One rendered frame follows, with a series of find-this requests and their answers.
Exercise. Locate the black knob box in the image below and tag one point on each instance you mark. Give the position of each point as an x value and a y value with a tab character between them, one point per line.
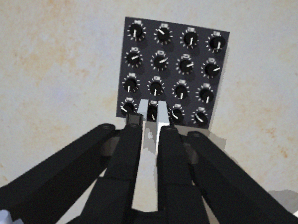
159	70

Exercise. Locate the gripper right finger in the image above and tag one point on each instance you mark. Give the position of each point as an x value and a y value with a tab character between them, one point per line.
232	195

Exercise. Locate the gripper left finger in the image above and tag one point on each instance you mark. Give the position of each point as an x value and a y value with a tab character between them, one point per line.
43	194

